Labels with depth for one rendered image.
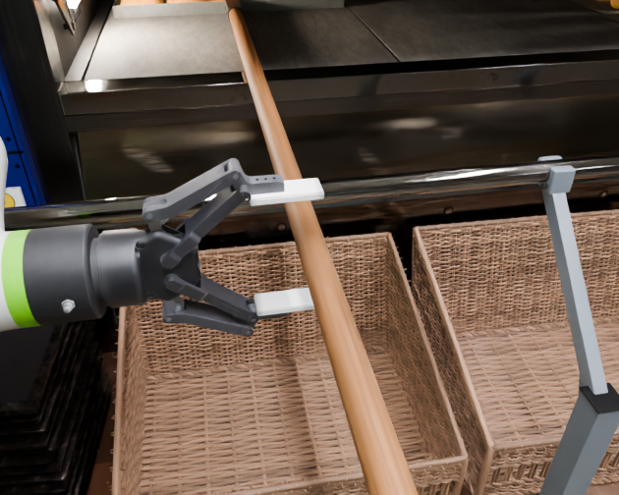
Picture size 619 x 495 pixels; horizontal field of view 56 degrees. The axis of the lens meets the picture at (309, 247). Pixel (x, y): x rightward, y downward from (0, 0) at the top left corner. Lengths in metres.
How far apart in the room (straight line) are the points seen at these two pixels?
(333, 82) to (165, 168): 0.35
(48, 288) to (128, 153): 0.60
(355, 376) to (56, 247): 0.29
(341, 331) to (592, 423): 0.45
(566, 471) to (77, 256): 0.70
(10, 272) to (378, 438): 0.34
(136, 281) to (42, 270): 0.08
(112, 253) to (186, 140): 0.59
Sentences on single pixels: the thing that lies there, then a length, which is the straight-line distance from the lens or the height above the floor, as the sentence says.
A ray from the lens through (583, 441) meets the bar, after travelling 0.88.
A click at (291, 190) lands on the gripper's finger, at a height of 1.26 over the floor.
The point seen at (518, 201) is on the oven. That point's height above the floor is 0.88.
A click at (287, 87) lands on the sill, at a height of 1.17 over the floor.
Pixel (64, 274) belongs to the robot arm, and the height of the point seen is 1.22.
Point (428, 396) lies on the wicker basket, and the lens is 1.12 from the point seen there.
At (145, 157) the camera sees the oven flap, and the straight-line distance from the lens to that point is 1.13.
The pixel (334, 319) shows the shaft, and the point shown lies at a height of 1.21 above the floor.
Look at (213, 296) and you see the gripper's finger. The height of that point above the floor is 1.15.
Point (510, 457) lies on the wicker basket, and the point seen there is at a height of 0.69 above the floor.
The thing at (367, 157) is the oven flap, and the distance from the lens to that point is 1.16.
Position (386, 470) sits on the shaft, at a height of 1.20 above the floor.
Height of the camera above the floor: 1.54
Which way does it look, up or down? 36 degrees down
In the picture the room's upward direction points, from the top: straight up
